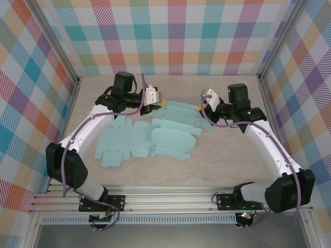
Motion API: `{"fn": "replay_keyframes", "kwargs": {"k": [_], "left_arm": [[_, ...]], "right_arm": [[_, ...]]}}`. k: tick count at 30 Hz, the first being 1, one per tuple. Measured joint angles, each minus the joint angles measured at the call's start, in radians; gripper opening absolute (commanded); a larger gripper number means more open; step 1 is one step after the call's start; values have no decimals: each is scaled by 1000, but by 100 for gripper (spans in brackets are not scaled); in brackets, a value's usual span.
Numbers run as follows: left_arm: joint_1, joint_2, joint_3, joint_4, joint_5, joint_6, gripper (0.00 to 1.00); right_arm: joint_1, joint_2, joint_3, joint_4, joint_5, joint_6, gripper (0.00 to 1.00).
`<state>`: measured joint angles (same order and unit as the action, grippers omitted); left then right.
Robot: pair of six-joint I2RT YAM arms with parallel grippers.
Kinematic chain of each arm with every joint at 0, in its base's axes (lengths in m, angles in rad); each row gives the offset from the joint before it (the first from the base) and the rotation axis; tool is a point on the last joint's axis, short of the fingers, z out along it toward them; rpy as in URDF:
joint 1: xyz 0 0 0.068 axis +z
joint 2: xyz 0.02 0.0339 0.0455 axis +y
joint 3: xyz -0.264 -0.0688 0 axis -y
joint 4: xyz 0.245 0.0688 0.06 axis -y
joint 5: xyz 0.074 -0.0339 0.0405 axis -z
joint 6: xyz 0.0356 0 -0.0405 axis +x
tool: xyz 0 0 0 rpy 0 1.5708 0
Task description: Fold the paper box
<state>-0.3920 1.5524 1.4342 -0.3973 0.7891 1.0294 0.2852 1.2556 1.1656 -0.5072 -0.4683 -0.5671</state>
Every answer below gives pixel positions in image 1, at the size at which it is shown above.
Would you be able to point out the light blue cardboard box base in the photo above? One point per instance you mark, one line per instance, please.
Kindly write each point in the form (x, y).
(121, 139)

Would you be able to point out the aluminium right corner post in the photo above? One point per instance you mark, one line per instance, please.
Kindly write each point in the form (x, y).
(280, 38)

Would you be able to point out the left circuit board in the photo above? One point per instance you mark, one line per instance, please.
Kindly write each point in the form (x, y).
(101, 219)

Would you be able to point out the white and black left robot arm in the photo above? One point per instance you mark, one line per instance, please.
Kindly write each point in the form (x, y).
(88, 132)

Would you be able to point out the right circuit board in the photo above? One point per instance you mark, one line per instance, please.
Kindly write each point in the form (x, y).
(245, 216)

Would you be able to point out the grey metal shelf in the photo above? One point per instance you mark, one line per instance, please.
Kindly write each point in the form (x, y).
(168, 236)

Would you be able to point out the circuit board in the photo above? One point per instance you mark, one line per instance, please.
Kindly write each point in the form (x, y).
(101, 219)
(245, 216)

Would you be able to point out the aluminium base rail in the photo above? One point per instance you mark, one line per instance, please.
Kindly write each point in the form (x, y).
(168, 199)

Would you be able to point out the aluminium left side rail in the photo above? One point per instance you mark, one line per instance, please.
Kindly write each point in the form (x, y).
(69, 116)

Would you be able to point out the aluminium right side rail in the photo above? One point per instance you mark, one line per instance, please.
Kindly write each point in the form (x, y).
(277, 129)

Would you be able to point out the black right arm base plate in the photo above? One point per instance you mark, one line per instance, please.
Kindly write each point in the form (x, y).
(224, 202)

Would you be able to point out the teal paper box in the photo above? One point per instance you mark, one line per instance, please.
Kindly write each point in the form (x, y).
(173, 139)

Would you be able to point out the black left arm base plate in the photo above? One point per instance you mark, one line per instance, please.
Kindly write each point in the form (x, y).
(119, 202)

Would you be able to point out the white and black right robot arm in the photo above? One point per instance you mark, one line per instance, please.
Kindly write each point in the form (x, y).
(266, 146)

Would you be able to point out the aluminium corner post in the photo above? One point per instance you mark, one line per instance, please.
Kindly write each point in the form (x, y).
(280, 38)
(56, 38)

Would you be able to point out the aluminium left corner post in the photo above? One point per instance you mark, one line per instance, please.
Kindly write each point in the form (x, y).
(56, 38)

